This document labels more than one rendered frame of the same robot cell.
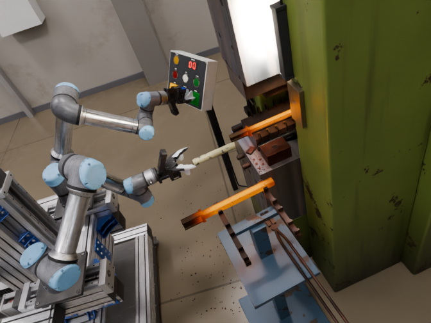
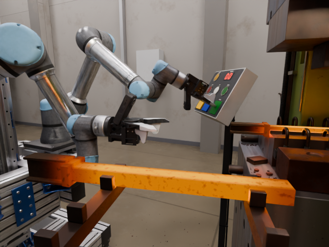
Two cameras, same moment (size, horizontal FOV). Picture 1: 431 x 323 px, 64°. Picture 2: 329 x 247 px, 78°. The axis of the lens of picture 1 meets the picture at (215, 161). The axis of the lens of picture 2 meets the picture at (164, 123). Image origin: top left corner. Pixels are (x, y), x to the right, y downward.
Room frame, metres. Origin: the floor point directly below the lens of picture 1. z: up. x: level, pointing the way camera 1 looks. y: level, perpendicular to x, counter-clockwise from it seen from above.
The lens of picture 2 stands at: (0.67, -0.13, 1.13)
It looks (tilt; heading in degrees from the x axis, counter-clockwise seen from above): 11 degrees down; 20
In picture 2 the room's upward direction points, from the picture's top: straight up
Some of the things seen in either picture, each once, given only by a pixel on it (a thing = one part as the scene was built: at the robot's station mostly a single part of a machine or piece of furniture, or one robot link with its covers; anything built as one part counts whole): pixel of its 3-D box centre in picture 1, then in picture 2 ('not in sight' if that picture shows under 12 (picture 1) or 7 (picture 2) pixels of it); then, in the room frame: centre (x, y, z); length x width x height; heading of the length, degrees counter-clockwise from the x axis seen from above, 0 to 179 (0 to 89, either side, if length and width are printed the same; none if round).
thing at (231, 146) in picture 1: (224, 149); not in sight; (1.67, -0.08, 0.62); 0.44 x 0.05 x 0.05; 95
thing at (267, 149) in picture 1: (276, 151); (312, 169); (1.16, -0.28, 0.95); 0.12 x 0.09 x 0.07; 95
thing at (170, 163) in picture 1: (167, 170); (125, 129); (1.26, 0.24, 0.97); 0.12 x 0.08 x 0.09; 95
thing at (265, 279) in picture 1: (264, 252); not in sight; (0.82, -0.07, 0.71); 0.40 x 0.30 x 0.02; 8
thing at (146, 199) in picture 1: (142, 195); (87, 150); (1.26, 0.41, 0.88); 0.11 x 0.08 x 0.11; 44
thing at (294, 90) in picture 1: (297, 104); not in sight; (1.03, -0.36, 1.27); 0.09 x 0.02 x 0.17; 5
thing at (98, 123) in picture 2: (151, 177); (104, 126); (1.25, 0.32, 0.98); 0.08 x 0.05 x 0.08; 5
